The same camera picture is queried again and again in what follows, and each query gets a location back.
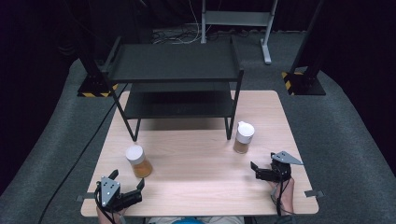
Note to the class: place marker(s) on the brown powder jar flip lid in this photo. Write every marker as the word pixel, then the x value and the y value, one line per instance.
pixel 243 137

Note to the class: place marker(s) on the person's left hand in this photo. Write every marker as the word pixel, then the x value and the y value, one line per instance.
pixel 107 216

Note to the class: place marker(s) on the orange powder jar round lid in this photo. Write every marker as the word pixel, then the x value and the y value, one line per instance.
pixel 138 161

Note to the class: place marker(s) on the grey metal stand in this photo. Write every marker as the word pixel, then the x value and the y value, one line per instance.
pixel 236 18

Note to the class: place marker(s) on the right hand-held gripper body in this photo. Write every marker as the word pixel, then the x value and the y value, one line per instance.
pixel 281 168

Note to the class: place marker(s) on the person's right hand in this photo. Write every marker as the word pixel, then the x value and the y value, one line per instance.
pixel 288 197

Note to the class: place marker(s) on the grey tape tab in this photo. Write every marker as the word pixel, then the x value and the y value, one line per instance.
pixel 86 197
pixel 313 193

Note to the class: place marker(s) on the black stand with striped base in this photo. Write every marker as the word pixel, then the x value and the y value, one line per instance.
pixel 93 85
pixel 306 84

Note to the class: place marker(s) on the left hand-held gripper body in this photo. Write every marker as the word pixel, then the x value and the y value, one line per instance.
pixel 109 188

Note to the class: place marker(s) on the black two-tier metal shelf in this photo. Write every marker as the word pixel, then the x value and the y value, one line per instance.
pixel 174 62

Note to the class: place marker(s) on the blue round item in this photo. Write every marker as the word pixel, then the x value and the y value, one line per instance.
pixel 186 221

